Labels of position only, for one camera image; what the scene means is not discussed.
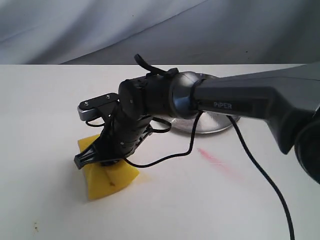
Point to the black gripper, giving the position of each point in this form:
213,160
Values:
118,140

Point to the yellow sponge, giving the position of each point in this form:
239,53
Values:
103,181

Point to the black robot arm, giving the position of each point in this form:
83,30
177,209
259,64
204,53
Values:
288,100

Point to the white backdrop sheet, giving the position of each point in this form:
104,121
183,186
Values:
163,32

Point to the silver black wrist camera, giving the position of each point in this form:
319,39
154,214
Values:
101,106

